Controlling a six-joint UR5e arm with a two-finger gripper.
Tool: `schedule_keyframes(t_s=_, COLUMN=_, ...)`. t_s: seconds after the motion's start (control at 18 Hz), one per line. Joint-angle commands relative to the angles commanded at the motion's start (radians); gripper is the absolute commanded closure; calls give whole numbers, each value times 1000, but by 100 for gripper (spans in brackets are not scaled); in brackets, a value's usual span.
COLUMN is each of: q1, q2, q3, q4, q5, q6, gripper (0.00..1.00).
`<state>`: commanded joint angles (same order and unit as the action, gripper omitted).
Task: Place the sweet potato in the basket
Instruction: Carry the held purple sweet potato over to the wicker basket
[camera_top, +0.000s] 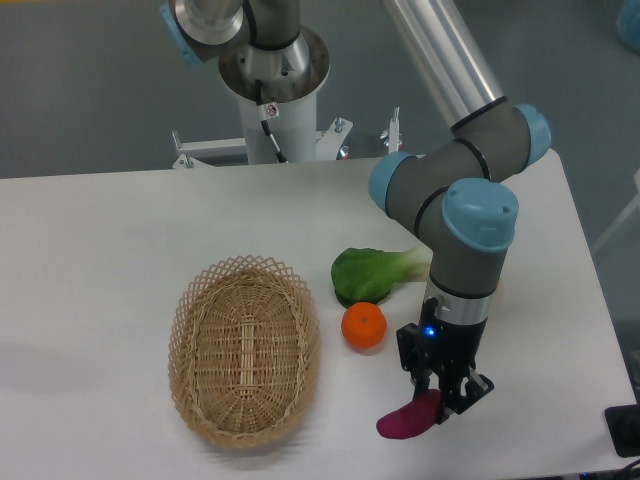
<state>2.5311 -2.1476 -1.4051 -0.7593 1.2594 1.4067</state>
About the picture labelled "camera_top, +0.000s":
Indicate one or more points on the orange tangerine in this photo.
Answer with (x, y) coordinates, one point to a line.
(363, 325)

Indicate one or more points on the white frame right edge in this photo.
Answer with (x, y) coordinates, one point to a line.
(630, 208)

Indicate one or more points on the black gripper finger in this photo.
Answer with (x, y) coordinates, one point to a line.
(413, 358)
(459, 393)

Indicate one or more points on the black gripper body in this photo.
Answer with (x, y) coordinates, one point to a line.
(447, 349)

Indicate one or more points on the purple sweet potato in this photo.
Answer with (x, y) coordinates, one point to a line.
(413, 419)

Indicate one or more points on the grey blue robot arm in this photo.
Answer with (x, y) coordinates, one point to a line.
(454, 200)

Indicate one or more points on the green bok choy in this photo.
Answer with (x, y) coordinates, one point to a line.
(370, 275)

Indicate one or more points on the blue object top right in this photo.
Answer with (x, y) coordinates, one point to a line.
(627, 24)

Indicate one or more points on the black box at table edge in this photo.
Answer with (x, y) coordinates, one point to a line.
(623, 425)

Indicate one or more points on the oval wicker basket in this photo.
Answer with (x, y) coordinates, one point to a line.
(244, 352)

